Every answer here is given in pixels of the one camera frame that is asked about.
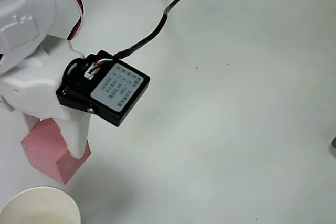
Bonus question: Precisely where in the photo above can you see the pink foam cube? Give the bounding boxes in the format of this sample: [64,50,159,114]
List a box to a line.
[20,118,92,185]

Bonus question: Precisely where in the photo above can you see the white paper cup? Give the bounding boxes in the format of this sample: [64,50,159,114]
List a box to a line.
[0,186,81,224]

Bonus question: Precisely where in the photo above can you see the red black white servo wire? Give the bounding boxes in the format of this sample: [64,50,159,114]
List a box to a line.
[46,0,85,42]

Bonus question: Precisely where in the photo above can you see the black camera cable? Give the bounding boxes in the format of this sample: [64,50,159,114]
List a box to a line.
[114,0,184,59]

